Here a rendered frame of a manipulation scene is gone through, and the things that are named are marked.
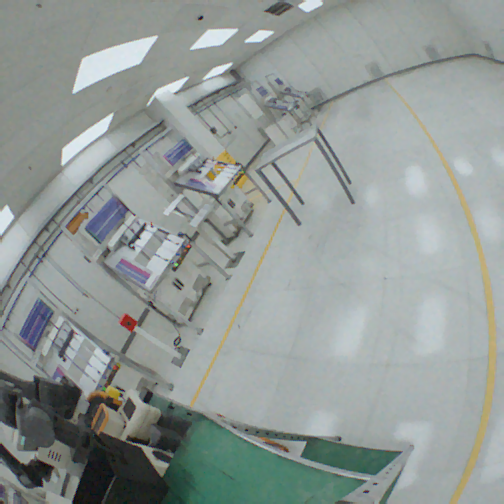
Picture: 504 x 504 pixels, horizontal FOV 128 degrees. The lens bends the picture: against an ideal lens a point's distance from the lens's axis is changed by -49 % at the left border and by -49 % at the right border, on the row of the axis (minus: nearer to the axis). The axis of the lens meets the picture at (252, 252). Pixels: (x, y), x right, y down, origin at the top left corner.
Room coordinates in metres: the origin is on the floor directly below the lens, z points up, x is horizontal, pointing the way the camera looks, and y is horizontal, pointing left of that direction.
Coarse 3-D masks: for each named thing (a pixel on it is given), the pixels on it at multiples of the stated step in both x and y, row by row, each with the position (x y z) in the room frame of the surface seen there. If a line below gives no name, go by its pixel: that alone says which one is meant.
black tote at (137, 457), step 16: (128, 448) 0.22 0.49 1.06; (96, 464) 0.18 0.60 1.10; (112, 464) 0.14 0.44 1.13; (128, 464) 0.16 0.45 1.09; (144, 464) 0.18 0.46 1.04; (80, 480) 0.13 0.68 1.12; (96, 480) 0.14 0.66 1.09; (112, 480) 0.10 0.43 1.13; (128, 480) 0.11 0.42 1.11; (144, 480) 0.12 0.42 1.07; (160, 480) 0.13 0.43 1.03; (80, 496) 0.08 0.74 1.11; (96, 496) 0.09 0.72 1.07; (112, 496) 0.07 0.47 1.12; (128, 496) 0.08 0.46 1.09; (144, 496) 0.09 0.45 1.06; (160, 496) 0.09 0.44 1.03
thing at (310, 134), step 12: (300, 132) 2.22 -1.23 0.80; (312, 132) 1.91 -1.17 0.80; (288, 144) 2.14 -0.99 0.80; (300, 144) 1.87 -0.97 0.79; (264, 156) 2.42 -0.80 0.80; (276, 156) 2.07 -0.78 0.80; (324, 156) 1.79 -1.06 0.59; (336, 156) 2.07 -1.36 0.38; (276, 168) 2.52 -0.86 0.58; (336, 168) 1.79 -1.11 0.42; (264, 180) 2.23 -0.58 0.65; (288, 180) 2.53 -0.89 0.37; (348, 180) 2.08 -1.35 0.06; (276, 192) 2.21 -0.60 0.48; (348, 192) 1.77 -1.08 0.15
